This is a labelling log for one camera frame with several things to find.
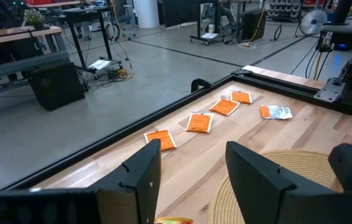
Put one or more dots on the plain orange tea packet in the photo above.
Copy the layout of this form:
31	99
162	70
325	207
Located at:
224	106
162	140
241	97
199	122

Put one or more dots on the black equipment cart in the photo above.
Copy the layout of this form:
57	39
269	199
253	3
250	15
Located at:
350	25

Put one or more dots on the wooden desk grey legs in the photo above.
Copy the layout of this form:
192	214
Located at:
17	32

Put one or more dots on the black rolling desk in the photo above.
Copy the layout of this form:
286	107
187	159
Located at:
216	21

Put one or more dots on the grey floor fan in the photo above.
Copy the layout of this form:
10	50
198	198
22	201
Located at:
313	22

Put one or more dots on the red and black tea packet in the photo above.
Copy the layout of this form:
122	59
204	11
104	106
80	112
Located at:
173	220

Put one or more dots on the round woven straw placemat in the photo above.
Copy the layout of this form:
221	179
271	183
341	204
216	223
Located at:
303	168

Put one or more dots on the black computer tower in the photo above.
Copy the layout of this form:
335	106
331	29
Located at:
56	85

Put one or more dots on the white paper sheet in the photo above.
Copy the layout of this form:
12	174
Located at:
99	64

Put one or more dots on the orange and white tea packet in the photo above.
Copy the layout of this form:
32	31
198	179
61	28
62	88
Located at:
275	112

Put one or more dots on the black standing desk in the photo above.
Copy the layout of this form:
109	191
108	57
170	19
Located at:
86	14

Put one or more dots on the black aluminium table frame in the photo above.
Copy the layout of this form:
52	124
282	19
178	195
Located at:
132	127

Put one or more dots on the small potted desk plant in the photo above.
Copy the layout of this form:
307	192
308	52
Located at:
34	18

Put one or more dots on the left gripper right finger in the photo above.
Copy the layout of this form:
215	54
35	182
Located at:
257	186

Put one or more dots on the white cylindrical column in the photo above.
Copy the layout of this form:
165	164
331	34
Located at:
146	12

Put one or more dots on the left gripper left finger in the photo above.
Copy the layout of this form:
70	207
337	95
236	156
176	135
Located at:
132	180

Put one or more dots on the black box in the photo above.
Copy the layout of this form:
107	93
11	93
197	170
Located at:
253	25

